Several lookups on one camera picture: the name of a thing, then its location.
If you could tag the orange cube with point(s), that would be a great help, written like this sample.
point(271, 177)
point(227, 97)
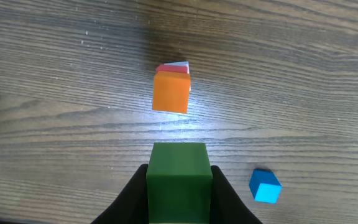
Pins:
point(171, 91)

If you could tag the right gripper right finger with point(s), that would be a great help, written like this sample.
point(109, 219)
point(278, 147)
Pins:
point(225, 202)

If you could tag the blue cube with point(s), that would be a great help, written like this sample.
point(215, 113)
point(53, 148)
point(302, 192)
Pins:
point(265, 188)

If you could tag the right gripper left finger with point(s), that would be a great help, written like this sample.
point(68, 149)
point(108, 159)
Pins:
point(132, 202)

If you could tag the red cube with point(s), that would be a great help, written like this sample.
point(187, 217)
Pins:
point(169, 68)

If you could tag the green cube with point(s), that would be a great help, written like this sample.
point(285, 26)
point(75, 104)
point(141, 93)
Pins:
point(179, 180)

